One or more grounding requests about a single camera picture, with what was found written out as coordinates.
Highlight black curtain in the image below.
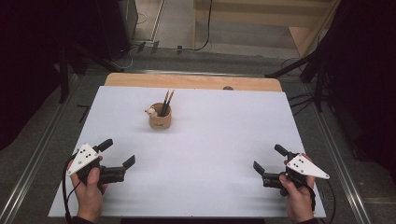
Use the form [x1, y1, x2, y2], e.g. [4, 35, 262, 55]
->
[307, 0, 396, 185]
[0, 0, 134, 152]

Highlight light wooden board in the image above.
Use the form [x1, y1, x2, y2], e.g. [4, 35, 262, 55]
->
[288, 0, 341, 59]

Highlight dark blue pencil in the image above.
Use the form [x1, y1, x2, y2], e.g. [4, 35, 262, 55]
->
[162, 90, 176, 117]
[159, 90, 170, 118]

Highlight black floor cables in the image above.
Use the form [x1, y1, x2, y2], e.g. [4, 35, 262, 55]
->
[287, 92, 316, 117]

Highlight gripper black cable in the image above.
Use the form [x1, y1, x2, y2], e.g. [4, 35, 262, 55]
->
[306, 178, 338, 224]
[61, 149, 82, 224]

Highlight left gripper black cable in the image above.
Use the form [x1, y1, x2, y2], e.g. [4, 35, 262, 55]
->
[61, 149, 82, 224]

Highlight black hanging cable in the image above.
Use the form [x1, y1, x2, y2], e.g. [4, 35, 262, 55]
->
[193, 0, 214, 52]

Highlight person's right hand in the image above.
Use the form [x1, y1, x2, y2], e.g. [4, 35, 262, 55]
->
[278, 173, 317, 224]

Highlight black floor bracket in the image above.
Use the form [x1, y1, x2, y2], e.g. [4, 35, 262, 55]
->
[77, 104, 92, 124]

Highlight wooden cup with animal figure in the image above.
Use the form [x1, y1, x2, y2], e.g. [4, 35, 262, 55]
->
[144, 102, 173, 130]

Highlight white table sheet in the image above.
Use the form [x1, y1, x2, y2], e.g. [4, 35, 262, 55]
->
[48, 85, 327, 218]

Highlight person's left hand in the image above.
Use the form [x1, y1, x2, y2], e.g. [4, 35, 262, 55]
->
[70, 167, 109, 223]

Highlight black metal stand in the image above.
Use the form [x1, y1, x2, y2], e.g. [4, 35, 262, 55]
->
[57, 43, 125, 105]
[264, 54, 332, 114]

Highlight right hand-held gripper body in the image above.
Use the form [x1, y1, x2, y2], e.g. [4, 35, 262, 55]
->
[262, 150, 331, 197]

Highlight metal floor rail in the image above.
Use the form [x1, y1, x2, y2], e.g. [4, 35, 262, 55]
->
[0, 74, 82, 224]
[303, 83, 373, 224]

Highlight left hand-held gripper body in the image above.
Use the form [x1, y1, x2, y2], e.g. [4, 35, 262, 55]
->
[66, 143, 127, 195]

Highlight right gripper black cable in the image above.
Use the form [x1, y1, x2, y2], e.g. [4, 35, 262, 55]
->
[306, 178, 338, 224]

